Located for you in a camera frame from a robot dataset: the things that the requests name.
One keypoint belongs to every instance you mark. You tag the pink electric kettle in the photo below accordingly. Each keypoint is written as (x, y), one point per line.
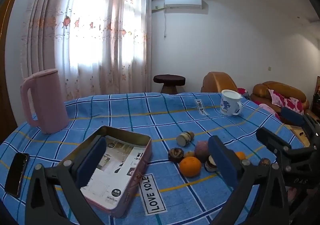
(50, 102)

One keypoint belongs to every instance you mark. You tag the black smartphone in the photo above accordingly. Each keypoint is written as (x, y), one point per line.
(16, 175)

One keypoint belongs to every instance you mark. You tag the brown leather sofa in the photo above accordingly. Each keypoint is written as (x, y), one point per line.
(287, 90)

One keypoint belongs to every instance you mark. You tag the dark round stool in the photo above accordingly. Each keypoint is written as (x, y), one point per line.
(169, 79)

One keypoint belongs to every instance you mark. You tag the printed paper sheet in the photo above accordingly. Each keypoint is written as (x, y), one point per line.
(120, 165)

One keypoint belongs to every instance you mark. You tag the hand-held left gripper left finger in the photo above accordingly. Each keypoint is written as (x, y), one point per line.
(91, 162)

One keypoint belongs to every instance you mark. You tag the small orange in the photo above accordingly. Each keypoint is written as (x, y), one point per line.
(189, 154)
(240, 155)

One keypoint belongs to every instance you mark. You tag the pink metal tin box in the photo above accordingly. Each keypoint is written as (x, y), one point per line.
(140, 165)

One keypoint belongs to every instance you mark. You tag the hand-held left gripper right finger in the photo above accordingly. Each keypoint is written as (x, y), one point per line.
(222, 162)

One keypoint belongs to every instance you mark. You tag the white enamel mug blue print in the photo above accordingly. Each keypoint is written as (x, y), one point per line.
(228, 103)

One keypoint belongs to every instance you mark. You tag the small cylindrical jar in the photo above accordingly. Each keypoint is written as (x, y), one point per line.
(185, 138)

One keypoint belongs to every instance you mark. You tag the purple round fruit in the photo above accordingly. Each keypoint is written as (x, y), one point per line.
(202, 151)

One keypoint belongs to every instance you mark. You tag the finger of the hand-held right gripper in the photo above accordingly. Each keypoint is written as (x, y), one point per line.
(292, 115)
(272, 140)

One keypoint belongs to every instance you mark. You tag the white air conditioner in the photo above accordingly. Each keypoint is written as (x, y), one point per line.
(183, 1)

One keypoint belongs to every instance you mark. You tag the sheer floral curtain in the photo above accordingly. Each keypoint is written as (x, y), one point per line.
(87, 27)

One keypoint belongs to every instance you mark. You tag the brown wooden door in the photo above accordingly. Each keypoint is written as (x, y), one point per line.
(6, 77)

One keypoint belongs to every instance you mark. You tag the blue checked tablecloth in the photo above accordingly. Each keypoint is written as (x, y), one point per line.
(162, 120)

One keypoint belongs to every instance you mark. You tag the pink floral blanket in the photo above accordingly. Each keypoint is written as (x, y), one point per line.
(285, 101)

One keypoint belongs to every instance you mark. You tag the large orange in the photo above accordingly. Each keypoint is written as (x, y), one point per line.
(190, 167)

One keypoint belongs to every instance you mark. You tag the dark brown mangosteen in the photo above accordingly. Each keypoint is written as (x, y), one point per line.
(176, 155)

